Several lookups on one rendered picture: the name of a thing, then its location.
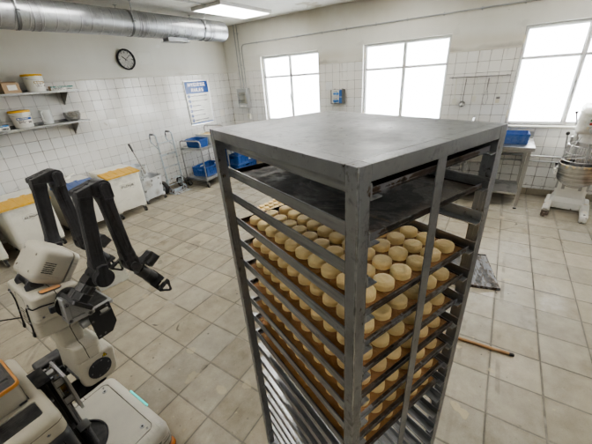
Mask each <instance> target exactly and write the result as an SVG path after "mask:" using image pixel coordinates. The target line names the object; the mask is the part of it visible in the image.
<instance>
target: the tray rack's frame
mask: <svg viewBox="0 0 592 444"><path fill-rule="evenodd" d="M507 126H508V123H501V122H477V121H464V120H452V119H440V118H426V117H414V116H401V115H378V114H365V113H353V112H340V111H329V112H315V113H310V114H303V115H294V116H287V117H282V118H276V119H270V120H264V121H259V122H248V123H242V124H236V125H230V126H225V127H219V128H220V129H214V130H213V135H214V139H215V140H218V141H220V142H223V143H226V144H230V145H234V146H237V147H240V148H242V149H245V150H248V151H251V152H255V153H258V154H261V155H263V156H266V157H270V158H273V159H277V160H280V161H283V162H285V163H288V164H291V165H294V166H296V167H301V168H305V169H307V170H310V171H313V172H316V173H318V174H323V175H326V176H328V177H331V178H334V179H338V180H340V181H345V242H344V444H359V431H360V411H361V391H362V372H363V352H364V332H365V312H366V274H367V254H368V234H369V215H370V196H371V181H376V180H379V179H381V178H384V177H387V176H389V175H392V174H396V173H399V172H402V171H404V170H407V169H410V168H413V167H417V166H420V165H423V164H425V163H428V162H431V161H434V160H436V159H437V167H436V173H435V179H434V185H433V197H432V203H431V210H430V216H429V222H428V228H427V235H426V241H425V253H424V260H423V266H422V272H421V279H420V285H419V291H418V303H417V309H416V315H415V322H414V328H413V334H412V340H411V352H410V359H409V365H408V372H407V378H406V384H405V391H404V397H403V408H402V415H401V421H400V427H399V434H398V440H397V444H403V437H404V430H405V425H406V419H407V413H408V408H409V401H410V396H411V385H412V379H413V374H414V368H415V362H416V357H417V350H418V340H419V334H420V329H421V322H422V317H423V311H424V305H425V300H426V289H427V283H428V278H429V271H430V266H431V261H432V254H433V244H434V238H435V232H436V226H437V221H438V215H439V209H440V199H441V192H442V187H443V182H444V175H445V170H446V164H447V158H448V156H449V155H452V154H455V153H458V152H462V151H464V150H467V149H469V148H472V147H475V146H478V145H481V144H485V143H488V142H491V141H493V140H499V145H498V149H497V152H496V153H495V154H493V155H484V154H483V156H482V160H481V165H480V169H479V174H478V175H480V176H484V177H489V178H491V179H490V184H489V188H488V190H486V191H484V192H479V191H475V195H474V199H473V203H472V207H471V209H474V210H478V211H482V212H483V215H482V218H481V222H480V223H479V224H477V225H475V226H474V225H471V224H468V228H467V233H466V237H465V239H468V240H471V241H475V242H476V246H475V250H474V252H473V253H472V254H470V255H465V254H462V258H461V262H460V266H462V267H464V268H466V269H468V270H470V273H469V277H468V279H467V280H465V281H464V282H460V281H456V284H455V291H457V292H459V293H461V294H463V295H464V297H463V301H462V304H461V305H460V306H459V307H456V306H454V305H453V306H451V309H450V314H452V315H454V316H456V317H457V318H459V320H458V324H457V326H456V327H455V328H454V329H450V328H447V330H446V335H448V336H449V337H452V338H453V339H454V343H453V346H452V347H451V348H450V349H449V350H448V351H447V350H446V349H445V348H444V349H442V354H443V355H445V356H446V357H448V358H449V363H448V366H447V367H446V368H445V369H444V370H443V369H442V368H441V367H440V368H439V369H438V372H439V373H441V374H442V375H444V376H445V377H446V378H445V382H444V383H443V384H442V385H441V386H440V387H439V386H437V385H436V384H435V386H434V388H435V389H437V390H438V391H439V392H441V399H440V400H439V402H437V403H435V402H434V401H433V400H432V405H434V406H435V407H436V408H437V409H438V413H437V415H436V416H435V417H434V418H431V417H430V416H428V418H429V419H431V420H432V421H433V422H434V424H435V425H434V429H433V430H432V431H431V432H430V433H429V432H428V431H427V430H425V431H426V432H427V433H428V434H429V435H430V436H431V437H432V440H431V442H430V443H429V444H433V443H434V439H435V435H436V431H437V427H438V424H439V419H440V413H441V409H442V405H443V401H444V397H445V394H446V389H447V385H448V378H449V375H450V371H451V367H452V363H453V359H454V356H455V348H456V345H457V341H458V337H459V333H460V329H461V326H462V321H463V315H464V311H465V307H466V303H467V299H468V296H469V291H470V285H471V280H472V277H473V273H474V269H475V265H476V261H477V255H478V250H479V247H480V243H481V240H482V235H483V231H484V228H485V221H486V217H487V213H488V209H489V205H490V202H491V198H492V191H493V187H494V182H495V179H496V175H497V172H498V167H499V163H500V157H501V153H502V149H503V145H504V142H505V137H506V133H507Z"/></svg>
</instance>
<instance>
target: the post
mask: <svg viewBox="0 0 592 444"><path fill-rule="evenodd" d="M216 129H220V128H213V129H210V134H211V143H212V148H213V152H214V158H215V162H216V167H217V172H218V180H219V186H220V190H221V195H222V200H223V205H224V209H225V215H226V223H227V228H228V232H229V237H230V242H231V247H232V252H233V260H234V266H235V270H236V275H237V280H238V285H239V289H240V298H241V303H242V308H243V313H244V317H245V323H246V327H247V332H248V341H249V345H250V351H251V355H252V360H253V365H254V369H255V378H256V383H257V387H258V393H259V397H260V402H261V407H262V412H263V421H264V425H265V430H266V435H267V440H268V443H269V444H271V443H272V442H273V441H274V435H273V430H272V424H271V419H270V409H269V405H268V399H267V394H266V388H265V383H264V378H263V368H262V362H261V357H260V352H259V347H258V342H257V336H256V331H255V321H254V316H253V310H252V306H251V300H250V295H249V289H248V280H247V274H246V269H245V263H244V259H243V254H242V248H241V238H240V233H239V227H238V222H237V217H236V212H235V207H234V201H233V192H232V186H231V181H230V175H229V170H228V165H227V160H226V150H225V145H224V143H223V142H220V141H218V140H215V139H214V135H213V130H216Z"/></svg>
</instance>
